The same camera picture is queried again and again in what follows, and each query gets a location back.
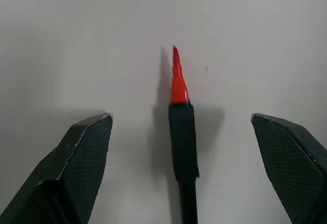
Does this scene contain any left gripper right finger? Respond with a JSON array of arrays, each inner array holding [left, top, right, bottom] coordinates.
[[249, 113, 327, 224]]

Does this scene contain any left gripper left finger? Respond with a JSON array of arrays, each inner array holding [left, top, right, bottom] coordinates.
[[0, 111, 114, 224]]

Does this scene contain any black marker orange cap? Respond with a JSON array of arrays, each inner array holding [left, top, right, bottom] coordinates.
[[168, 44, 200, 224]]

